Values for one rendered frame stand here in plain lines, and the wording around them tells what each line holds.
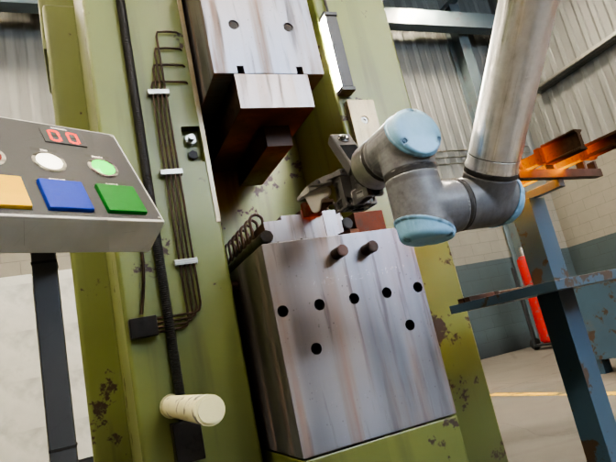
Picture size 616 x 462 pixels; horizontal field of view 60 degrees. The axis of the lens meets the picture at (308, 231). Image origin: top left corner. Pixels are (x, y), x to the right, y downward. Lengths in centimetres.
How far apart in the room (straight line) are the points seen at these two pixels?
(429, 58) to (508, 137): 956
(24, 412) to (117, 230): 548
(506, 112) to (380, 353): 59
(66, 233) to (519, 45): 77
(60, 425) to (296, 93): 91
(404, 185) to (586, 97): 954
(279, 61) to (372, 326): 71
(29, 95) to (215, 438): 708
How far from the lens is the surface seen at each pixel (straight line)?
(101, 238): 101
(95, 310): 173
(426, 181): 87
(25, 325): 647
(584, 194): 1038
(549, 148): 125
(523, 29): 89
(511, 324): 944
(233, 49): 143
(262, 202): 179
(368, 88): 170
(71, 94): 197
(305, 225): 127
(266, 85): 139
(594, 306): 501
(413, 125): 89
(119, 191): 104
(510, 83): 90
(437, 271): 159
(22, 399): 642
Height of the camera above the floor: 67
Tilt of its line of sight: 12 degrees up
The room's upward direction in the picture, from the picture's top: 12 degrees counter-clockwise
